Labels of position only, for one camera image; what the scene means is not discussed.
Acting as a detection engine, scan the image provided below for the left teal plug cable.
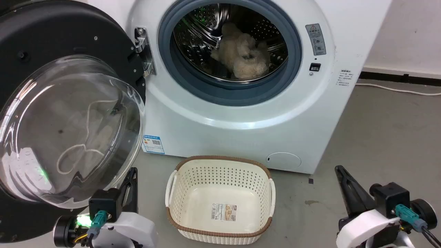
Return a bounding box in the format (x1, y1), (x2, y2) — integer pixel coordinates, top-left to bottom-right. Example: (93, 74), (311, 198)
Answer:
(81, 210), (108, 246)

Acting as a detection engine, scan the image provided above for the small printed text sticker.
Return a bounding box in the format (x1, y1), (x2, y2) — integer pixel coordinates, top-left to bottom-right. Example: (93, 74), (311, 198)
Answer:
(336, 69), (355, 87)

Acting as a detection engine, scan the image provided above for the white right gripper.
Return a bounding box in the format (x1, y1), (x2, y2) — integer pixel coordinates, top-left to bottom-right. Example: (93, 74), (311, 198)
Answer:
(335, 165), (401, 248)

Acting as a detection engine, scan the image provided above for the round white filter cover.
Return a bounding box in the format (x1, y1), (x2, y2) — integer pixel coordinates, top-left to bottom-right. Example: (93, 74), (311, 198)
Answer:
(266, 152), (302, 171)

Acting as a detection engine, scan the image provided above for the perforated steel washer drum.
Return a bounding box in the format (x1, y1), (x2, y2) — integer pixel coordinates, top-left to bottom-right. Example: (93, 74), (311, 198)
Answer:
(172, 3), (289, 83)

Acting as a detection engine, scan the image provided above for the blue white energy label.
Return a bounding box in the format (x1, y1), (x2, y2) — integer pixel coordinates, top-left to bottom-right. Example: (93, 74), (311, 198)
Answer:
(142, 135), (165, 155)

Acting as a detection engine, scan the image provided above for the white front-load washing machine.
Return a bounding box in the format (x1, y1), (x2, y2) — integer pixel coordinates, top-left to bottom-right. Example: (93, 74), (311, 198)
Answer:
(88, 0), (393, 175)

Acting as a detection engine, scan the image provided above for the white floor cable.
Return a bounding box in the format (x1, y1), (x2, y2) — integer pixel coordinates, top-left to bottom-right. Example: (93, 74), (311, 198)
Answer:
(355, 82), (441, 96)

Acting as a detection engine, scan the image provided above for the grey warning sticker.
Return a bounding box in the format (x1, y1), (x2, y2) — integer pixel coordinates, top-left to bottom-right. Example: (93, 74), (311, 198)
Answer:
(305, 23), (327, 56)

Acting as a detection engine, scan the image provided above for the cream plastic laundry basket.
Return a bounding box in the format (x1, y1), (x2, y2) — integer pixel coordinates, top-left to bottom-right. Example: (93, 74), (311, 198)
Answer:
(165, 155), (276, 246)

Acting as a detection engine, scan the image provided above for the black wall baseboard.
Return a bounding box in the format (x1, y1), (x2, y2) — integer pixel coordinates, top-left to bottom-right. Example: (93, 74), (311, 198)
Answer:
(358, 67), (441, 87)

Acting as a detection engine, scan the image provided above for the teal plug cable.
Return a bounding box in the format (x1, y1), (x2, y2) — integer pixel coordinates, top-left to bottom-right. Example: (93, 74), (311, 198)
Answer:
(81, 210), (108, 246)
(395, 204), (441, 248)

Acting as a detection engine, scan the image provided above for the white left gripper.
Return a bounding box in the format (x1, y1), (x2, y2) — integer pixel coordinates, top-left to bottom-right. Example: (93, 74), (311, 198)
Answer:
(92, 167), (159, 248)

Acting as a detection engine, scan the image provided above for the right teal plug cable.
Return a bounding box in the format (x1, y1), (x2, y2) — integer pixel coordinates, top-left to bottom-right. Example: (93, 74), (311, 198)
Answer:
(395, 204), (441, 248)

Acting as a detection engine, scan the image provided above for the black round glass washer door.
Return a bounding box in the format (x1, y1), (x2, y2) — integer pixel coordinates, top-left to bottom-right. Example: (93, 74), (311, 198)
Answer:
(0, 0), (147, 244)

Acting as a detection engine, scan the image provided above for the metal door hinge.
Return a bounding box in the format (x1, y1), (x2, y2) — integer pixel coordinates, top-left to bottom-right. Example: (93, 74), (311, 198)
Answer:
(134, 27), (157, 77)

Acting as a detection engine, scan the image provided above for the beige fluffy plush toy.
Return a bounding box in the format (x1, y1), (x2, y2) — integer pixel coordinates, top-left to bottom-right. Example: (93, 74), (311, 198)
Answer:
(210, 22), (271, 80)

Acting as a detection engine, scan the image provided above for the paper label with barcode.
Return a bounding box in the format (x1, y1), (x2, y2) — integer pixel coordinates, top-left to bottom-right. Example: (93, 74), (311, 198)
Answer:
(211, 203), (238, 222)

